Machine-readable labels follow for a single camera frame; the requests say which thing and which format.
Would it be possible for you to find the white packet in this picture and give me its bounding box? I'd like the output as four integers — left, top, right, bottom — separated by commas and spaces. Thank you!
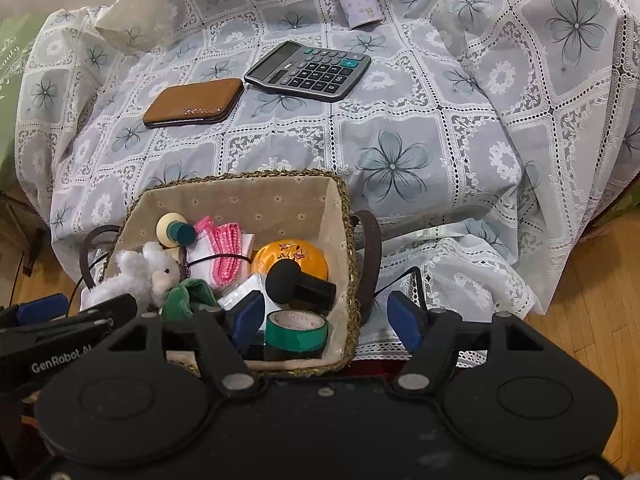
217, 275, 281, 321

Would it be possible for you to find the yellow embroidered pouch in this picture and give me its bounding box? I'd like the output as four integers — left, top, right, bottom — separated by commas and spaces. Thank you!
250, 240, 330, 291

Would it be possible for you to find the green printed pillow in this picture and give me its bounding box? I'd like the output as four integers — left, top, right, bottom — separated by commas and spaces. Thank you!
0, 12, 48, 191

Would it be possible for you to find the black cable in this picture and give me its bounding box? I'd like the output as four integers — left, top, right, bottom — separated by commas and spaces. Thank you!
372, 266, 428, 311

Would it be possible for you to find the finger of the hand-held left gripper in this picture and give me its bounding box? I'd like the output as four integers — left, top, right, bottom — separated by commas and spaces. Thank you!
70, 294, 139, 333
0, 294, 70, 328

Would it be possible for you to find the green tape roll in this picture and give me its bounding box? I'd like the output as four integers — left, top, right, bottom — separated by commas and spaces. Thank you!
264, 309, 330, 353

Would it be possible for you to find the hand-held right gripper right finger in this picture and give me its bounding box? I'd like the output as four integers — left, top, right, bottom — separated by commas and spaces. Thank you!
387, 290, 547, 397

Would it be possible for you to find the brown leather wallet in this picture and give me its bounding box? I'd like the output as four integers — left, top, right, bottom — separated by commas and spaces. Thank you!
142, 78, 245, 128

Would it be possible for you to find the woven basket with fabric liner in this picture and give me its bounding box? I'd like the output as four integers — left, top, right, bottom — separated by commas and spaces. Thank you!
80, 170, 383, 378

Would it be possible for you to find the white plush toy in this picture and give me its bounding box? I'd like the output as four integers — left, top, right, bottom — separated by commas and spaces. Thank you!
87, 241, 183, 311

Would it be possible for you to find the white floral lace cloth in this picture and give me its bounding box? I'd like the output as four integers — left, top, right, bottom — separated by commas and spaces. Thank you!
15, 0, 640, 361

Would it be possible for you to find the cream sponge with teal handle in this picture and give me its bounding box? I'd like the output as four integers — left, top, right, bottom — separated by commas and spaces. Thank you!
156, 212, 197, 251

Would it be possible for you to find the pink beaded accessory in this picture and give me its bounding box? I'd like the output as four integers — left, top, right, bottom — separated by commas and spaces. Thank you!
192, 216, 256, 291

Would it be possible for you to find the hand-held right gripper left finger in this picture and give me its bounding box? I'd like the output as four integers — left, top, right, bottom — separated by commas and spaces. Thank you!
109, 291, 265, 399

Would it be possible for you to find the grey desk calculator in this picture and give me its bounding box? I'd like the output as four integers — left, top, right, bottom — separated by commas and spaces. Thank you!
243, 41, 373, 103

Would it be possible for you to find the green scrunchie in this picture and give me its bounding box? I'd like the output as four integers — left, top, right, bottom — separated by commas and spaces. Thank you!
162, 280, 219, 321

